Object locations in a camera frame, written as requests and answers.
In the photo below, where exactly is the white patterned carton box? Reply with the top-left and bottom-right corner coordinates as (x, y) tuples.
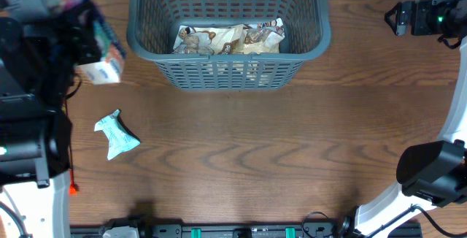
(61, 0), (126, 85)

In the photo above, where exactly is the grey plastic basket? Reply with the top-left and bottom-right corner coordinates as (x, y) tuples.
(127, 0), (331, 91)

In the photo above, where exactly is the small teal snack packet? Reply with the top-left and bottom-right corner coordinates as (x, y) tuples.
(94, 110), (140, 161)

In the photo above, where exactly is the beige snack bag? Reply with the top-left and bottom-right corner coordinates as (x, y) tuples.
(173, 25), (243, 55)
(229, 24), (256, 82)
(247, 18), (285, 54)

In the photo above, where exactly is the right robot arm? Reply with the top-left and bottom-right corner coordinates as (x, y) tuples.
(336, 0), (466, 237)

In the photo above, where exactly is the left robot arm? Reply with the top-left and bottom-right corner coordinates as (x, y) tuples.
(1, 0), (102, 237)

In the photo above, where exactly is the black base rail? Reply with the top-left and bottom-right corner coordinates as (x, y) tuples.
(71, 215), (424, 238)

